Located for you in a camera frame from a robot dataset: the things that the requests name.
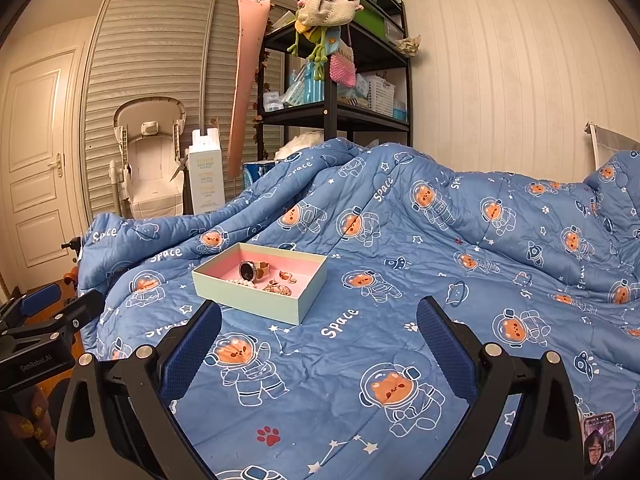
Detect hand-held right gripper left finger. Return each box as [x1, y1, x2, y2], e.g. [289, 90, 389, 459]
[54, 299, 223, 480]

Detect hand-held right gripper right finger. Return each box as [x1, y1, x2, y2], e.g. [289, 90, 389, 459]
[416, 296, 586, 480]

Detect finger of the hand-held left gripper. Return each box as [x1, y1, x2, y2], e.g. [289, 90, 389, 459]
[0, 289, 106, 349]
[0, 282, 64, 333]

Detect light green box pink inside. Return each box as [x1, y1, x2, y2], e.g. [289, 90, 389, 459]
[192, 242, 329, 326]

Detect person's left hand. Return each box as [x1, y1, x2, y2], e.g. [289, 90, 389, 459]
[0, 385, 57, 456]

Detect rose gold wrist watch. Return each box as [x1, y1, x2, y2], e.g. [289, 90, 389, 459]
[238, 260, 273, 283]

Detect blue astronaut print blanket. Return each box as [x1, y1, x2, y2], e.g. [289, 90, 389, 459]
[80, 137, 640, 480]

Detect white folded high chair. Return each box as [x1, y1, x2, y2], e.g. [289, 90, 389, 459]
[109, 97, 187, 220]

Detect white panelled door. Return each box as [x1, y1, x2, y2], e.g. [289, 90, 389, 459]
[0, 47, 92, 286]

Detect tall white carton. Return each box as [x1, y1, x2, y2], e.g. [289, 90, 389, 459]
[187, 128, 224, 216]

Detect smartphone with lit screen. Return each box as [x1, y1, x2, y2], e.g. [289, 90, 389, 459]
[581, 411, 617, 480]

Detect blue tissue pack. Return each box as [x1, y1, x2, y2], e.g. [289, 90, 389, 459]
[242, 160, 277, 187]

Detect white fluffy stuffing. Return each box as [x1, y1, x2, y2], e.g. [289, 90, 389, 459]
[276, 130, 327, 159]

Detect white plastic basket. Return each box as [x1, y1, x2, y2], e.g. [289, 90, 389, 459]
[360, 74, 396, 117]

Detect black metal shelf rack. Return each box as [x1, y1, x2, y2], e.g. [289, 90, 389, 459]
[256, 0, 413, 161]

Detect white louvered wardrobe doors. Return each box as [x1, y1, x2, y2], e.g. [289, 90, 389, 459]
[82, 0, 286, 221]

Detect long pink paper sleeve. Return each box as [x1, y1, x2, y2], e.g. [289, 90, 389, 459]
[227, 0, 272, 179]

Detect small pink crochet bag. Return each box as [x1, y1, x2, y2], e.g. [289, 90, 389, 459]
[327, 42, 357, 84]

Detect green crochet frog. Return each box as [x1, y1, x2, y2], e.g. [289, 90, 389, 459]
[287, 19, 342, 82]

